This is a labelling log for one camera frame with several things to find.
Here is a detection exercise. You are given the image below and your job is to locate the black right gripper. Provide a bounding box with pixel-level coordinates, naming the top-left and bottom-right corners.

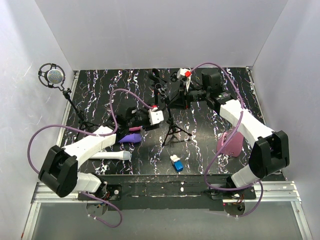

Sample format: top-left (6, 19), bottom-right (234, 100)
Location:
top-left (166, 81), bottom-right (210, 111)

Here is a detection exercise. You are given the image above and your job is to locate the black round-base mic stand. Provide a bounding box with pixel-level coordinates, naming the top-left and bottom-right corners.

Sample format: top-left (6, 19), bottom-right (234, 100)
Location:
top-left (148, 68), bottom-right (167, 106)

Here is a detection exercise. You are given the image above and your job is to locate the purple handheld microphone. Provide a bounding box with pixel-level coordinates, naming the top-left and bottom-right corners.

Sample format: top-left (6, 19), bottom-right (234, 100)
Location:
top-left (118, 133), bottom-right (142, 144)

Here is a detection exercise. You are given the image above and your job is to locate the black tripod stand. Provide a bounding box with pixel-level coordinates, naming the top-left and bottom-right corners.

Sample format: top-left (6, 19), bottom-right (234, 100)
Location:
top-left (161, 94), bottom-right (192, 147)
top-left (62, 88), bottom-right (98, 132)

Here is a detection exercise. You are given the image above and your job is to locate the white handheld microphone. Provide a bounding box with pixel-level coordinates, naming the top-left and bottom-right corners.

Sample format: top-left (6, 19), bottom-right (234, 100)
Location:
top-left (90, 150), bottom-right (132, 161)

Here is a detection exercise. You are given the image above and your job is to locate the pink handheld microphone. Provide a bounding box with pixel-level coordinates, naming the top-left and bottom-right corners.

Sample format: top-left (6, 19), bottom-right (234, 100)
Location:
top-left (129, 126), bottom-right (142, 132)

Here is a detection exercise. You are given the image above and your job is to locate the black stand with purple mic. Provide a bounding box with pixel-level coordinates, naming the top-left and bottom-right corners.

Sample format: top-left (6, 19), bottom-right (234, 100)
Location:
top-left (170, 71), bottom-right (178, 83)

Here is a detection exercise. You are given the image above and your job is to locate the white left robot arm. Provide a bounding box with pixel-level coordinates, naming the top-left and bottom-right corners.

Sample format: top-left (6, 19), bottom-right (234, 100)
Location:
top-left (38, 105), bottom-right (164, 200)

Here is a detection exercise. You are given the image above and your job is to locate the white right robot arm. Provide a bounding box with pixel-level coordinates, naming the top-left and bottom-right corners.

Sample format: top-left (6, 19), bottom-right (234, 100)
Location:
top-left (169, 68), bottom-right (290, 199)

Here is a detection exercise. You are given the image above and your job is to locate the blue and white block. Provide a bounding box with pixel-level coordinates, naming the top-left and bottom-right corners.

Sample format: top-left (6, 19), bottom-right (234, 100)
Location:
top-left (170, 154), bottom-right (184, 173)

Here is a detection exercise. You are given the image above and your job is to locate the pink box holder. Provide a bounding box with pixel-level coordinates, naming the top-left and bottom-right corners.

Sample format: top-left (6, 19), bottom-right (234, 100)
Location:
top-left (216, 130), bottom-right (244, 158)

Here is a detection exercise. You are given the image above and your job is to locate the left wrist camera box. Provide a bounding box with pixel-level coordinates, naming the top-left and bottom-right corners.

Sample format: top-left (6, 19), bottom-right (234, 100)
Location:
top-left (148, 105), bottom-right (164, 126)

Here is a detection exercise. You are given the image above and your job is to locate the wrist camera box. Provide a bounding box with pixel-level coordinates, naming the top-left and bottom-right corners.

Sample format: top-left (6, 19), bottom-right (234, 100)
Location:
top-left (148, 105), bottom-right (164, 126)
top-left (177, 68), bottom-right (192, 93)

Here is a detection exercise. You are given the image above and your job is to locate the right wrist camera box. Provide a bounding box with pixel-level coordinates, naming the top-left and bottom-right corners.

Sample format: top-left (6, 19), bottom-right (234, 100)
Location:
top-left (177, 68), bottom-right (192, 93)

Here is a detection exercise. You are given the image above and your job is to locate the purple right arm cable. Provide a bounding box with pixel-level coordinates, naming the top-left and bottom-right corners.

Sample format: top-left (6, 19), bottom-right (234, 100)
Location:
top-left (186, 62), bottom-right (264, 218)

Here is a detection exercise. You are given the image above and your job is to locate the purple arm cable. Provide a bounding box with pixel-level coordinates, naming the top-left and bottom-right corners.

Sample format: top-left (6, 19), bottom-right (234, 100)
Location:
top-left (27, 88), bottom-right (157, 228)
top-left (186, 62), bottom-right (264, 218)

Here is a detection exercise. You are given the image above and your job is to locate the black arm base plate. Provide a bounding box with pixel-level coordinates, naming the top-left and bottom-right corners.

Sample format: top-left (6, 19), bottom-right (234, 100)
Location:
top-left (94, 180), bottom-right (256, 211)

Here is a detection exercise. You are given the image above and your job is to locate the silver studio mic shock mount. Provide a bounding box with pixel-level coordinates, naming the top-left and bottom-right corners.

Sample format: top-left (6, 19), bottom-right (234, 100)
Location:
top-left (38, 63), bottom-right (66, 91)

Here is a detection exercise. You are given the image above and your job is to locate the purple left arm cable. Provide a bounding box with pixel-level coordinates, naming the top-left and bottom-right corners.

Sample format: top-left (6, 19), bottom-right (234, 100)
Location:
top-left (27, 88), bottom-right (157, 228)

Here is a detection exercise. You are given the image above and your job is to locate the aluminium frame rail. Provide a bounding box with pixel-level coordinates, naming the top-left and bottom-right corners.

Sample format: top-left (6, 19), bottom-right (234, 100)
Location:
top-left (22, 181), bottom-right (313, 240)

